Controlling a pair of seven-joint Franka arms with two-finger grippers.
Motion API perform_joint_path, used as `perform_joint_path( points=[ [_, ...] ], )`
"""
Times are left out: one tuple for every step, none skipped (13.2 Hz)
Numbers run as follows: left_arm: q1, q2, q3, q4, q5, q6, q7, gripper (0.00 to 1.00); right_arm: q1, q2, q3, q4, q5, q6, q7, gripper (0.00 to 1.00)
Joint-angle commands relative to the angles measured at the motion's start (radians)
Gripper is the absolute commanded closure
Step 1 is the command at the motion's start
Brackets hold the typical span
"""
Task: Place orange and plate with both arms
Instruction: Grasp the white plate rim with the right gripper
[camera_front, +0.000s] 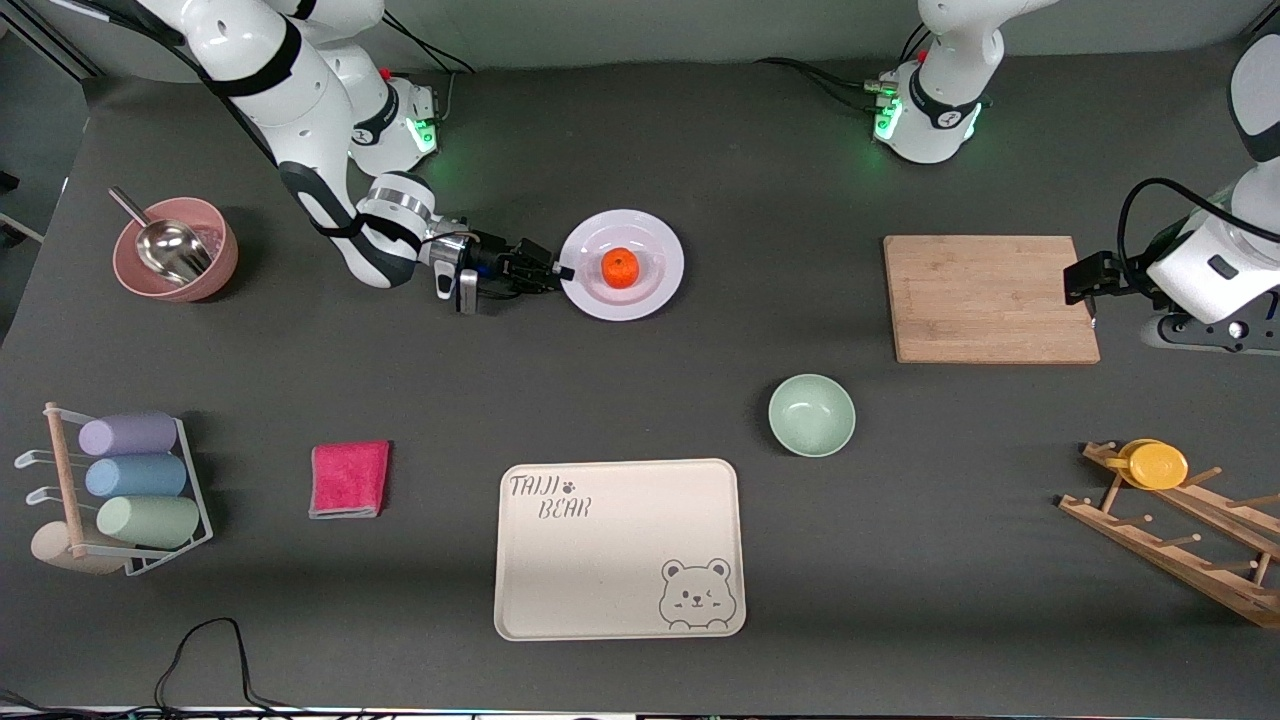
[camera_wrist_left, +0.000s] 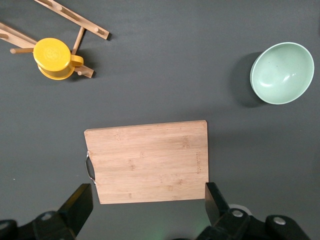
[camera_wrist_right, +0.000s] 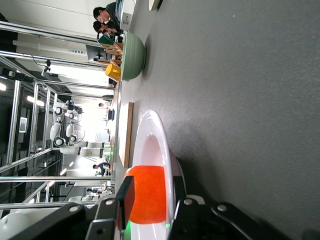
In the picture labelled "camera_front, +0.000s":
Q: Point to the beige cup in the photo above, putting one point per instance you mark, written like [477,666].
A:
[55,548]

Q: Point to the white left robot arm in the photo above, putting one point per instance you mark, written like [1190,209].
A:
[1215,270]

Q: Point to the orange fruit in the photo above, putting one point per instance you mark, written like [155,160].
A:
[621,268]

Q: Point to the metal scoop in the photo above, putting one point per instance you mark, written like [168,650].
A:
[175,250]

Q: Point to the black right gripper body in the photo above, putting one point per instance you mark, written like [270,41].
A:
[491,262]

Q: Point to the purple cup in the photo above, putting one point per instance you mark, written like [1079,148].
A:
[128,435]

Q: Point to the wooden cutting board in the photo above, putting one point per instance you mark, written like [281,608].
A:
[985,300]

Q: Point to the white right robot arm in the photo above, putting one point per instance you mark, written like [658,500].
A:
[300,120]

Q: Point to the white ribbed plate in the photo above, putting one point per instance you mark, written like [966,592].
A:
[655,295]

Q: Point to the pale green bowl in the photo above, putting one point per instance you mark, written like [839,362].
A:
[811,415]

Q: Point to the wooden peg drying rack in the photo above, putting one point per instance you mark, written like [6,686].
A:
[1160,545]

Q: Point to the yellow cup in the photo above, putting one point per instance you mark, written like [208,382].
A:
[1158,466]

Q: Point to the blue cup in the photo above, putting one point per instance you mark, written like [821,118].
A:
[135,477]

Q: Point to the folded pink cloth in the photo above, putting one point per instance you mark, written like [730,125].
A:
[349,480]

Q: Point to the pink bowl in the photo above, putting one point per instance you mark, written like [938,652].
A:
[220,265]

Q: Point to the green cup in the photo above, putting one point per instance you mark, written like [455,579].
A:
[148,521]

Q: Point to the cream tray with bear print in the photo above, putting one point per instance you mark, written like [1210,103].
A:
[600,560]

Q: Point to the black metal frame bar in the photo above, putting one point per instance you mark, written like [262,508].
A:
[62,50]

